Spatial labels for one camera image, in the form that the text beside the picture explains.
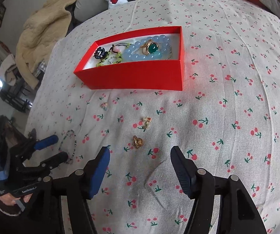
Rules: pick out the small floral stud earring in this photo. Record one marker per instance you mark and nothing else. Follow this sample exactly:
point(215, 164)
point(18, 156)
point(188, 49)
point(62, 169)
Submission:
point(104, 106)

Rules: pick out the cherry print bed sheet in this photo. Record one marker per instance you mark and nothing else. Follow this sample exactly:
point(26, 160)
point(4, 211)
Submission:
point(226, 118)

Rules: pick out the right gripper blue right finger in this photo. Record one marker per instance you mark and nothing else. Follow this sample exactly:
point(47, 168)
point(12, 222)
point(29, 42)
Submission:
point(185, 170)

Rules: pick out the gold knot earring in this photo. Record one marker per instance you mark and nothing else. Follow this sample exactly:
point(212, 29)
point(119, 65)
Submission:
point(137, 142)

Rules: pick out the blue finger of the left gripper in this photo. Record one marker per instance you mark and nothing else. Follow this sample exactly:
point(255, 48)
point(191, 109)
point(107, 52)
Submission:
point(53, 162)
point(44, 143)

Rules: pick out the gold dangle charm earring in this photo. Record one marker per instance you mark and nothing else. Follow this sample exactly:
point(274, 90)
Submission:
point(146, 122)

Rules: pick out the beige quilted blanket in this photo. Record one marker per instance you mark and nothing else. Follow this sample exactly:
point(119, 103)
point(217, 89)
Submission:
point(40, 33)

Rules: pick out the person left hand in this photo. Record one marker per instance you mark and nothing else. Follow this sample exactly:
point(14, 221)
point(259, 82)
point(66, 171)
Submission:
point(10, 200)

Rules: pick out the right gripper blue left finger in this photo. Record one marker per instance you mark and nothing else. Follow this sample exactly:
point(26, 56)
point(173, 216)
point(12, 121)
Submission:
point(95, 171)

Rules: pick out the red cardboard box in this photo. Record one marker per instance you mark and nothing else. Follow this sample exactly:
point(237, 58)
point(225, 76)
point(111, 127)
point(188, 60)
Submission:
point(154, 60)

